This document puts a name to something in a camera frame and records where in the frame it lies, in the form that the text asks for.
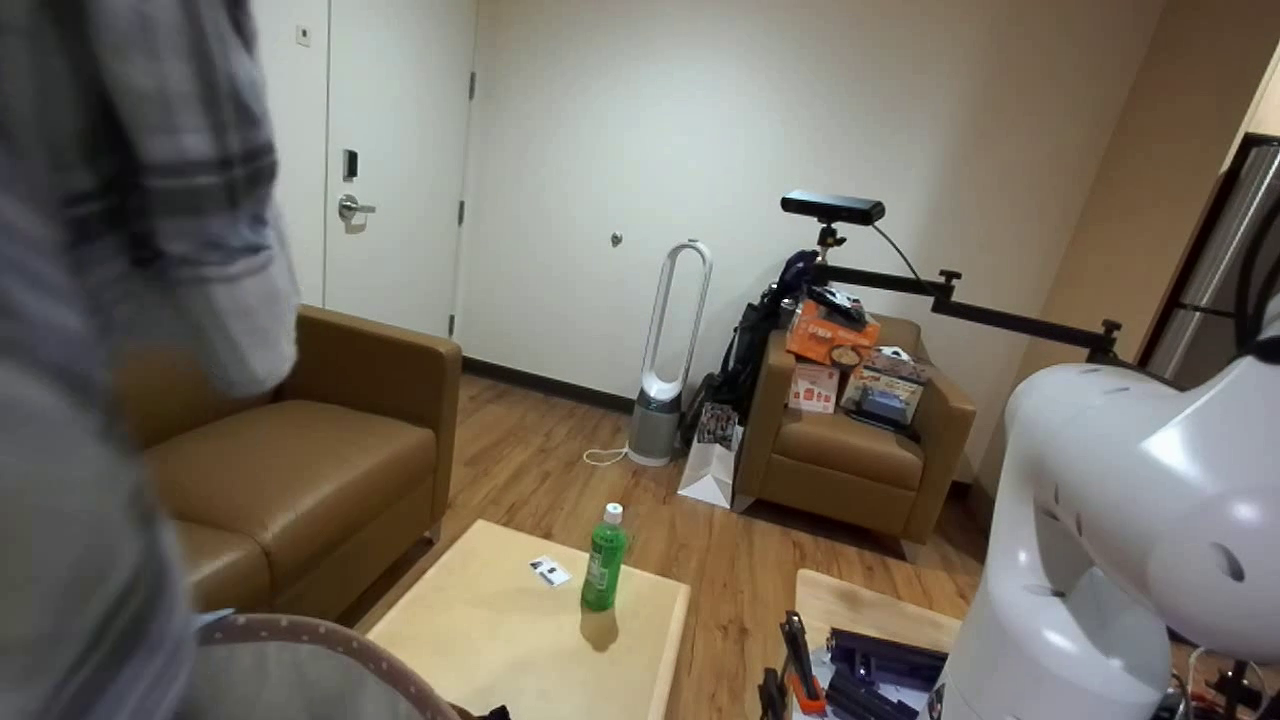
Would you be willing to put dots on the grey plaid cloth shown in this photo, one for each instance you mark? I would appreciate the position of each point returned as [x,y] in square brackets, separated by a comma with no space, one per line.
[82,265]

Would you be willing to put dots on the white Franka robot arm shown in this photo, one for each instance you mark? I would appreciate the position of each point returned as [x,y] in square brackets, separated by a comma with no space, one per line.
[1135,505]

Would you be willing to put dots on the white paper bag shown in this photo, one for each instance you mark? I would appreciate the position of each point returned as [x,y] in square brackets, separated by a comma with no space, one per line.
[708,466]

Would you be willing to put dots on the white bladeless tower fan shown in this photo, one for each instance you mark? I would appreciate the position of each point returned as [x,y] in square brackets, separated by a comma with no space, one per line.
[653,422]

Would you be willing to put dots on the red and white box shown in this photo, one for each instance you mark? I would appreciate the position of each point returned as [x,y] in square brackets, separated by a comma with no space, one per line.
[812,389]

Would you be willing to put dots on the orange package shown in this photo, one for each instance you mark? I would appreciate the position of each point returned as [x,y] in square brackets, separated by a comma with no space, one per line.
[830,334]

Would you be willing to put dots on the green plastic bottle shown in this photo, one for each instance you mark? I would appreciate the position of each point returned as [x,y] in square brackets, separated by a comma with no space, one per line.
[606,564]

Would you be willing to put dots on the brown leather armchair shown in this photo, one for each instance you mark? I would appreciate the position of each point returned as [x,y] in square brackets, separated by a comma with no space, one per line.
[842,462]

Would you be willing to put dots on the small white card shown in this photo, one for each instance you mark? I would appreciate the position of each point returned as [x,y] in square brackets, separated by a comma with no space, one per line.
[549,575]

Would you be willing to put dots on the grey printed box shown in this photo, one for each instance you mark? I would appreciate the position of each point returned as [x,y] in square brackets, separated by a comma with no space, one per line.
[883,398]

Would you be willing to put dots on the light wooden coffee table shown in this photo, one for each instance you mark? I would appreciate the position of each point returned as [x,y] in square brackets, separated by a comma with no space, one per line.
[504,643]

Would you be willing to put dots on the white door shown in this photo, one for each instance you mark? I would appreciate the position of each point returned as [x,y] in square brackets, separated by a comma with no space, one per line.
[402,160]

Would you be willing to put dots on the light wooden side table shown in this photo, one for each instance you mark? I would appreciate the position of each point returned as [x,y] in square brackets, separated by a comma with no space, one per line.
[864,604]

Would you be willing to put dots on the black and red hand tool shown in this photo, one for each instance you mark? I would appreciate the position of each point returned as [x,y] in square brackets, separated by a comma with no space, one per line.
[800,667]

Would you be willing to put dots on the black door lock reader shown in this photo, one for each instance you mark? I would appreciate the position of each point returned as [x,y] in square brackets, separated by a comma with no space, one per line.
[350,166]

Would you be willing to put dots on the brown leather sofa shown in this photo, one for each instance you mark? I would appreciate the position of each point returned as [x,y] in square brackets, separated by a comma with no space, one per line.
[306,480]

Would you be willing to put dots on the dark tool tray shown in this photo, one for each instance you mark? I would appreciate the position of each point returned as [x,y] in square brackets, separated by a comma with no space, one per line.
[883,674]

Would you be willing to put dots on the dark framed panel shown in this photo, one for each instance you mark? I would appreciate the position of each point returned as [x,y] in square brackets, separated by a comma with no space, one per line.
[1221,255]

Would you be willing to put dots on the black camera stand base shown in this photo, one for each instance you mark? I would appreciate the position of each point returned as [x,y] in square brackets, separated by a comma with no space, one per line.
[765,327]

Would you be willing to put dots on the black bar-shaped camera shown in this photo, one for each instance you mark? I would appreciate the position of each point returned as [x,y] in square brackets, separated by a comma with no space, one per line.
[832,206]

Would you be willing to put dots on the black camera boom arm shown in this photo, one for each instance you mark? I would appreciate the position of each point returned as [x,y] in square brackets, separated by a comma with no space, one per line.
[992,321]

